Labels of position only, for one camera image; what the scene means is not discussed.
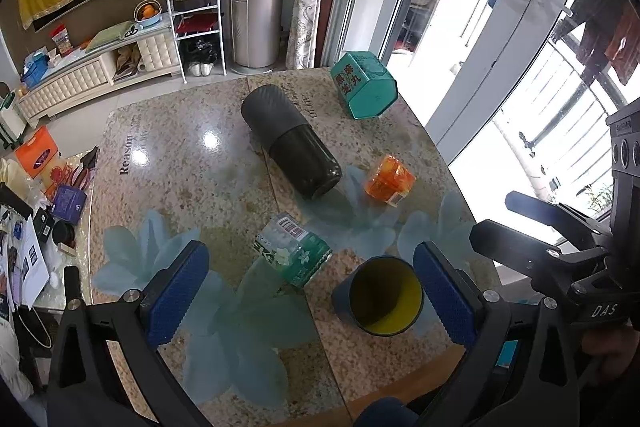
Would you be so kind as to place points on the black thermos bottle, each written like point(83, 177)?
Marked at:
point(290, 139)

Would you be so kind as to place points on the purple box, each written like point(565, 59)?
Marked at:
point(70, 204)

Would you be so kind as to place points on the black bag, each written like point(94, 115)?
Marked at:
point(199, 52)

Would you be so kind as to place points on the black round container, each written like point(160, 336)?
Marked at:
point(64, 234)

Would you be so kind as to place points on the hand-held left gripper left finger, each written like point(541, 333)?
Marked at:
point(176, 293)

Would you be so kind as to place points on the orange plastic jar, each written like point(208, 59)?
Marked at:
point(390, 181)

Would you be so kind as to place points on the green hexagonal tin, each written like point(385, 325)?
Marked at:
point(367, 87)

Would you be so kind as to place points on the blue cup yellow inside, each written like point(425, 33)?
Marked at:
point(385, 297)

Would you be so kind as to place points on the white paper sheet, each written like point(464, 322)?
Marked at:
point(32, 262)

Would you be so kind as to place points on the pair of white shoes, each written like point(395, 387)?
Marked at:
point(201, 68)

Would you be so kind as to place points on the green white floral packet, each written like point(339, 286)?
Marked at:
point(295, 252)

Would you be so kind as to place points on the white tufted cabinet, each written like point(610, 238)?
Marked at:
point(75, 79)

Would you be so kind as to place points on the white metal shelf rack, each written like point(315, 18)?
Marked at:
point(168, 14)

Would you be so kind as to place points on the orange tissue box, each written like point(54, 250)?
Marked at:
point(37, 154)

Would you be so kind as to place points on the green cushion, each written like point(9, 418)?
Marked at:
point(112, 36)

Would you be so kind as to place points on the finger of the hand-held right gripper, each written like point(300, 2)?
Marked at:
point(555, 216)
point(520, 247)

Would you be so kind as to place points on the blue bowl of oranges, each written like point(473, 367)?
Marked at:
point(147, 14)

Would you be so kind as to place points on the brown bag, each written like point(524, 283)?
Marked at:
point(127, 62)

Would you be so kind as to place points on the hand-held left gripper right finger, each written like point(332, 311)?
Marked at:
point(444, 294)

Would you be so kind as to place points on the blue basket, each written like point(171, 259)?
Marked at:
point(36, 69)

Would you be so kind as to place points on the red snack bag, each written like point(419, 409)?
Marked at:
point(62, 39)

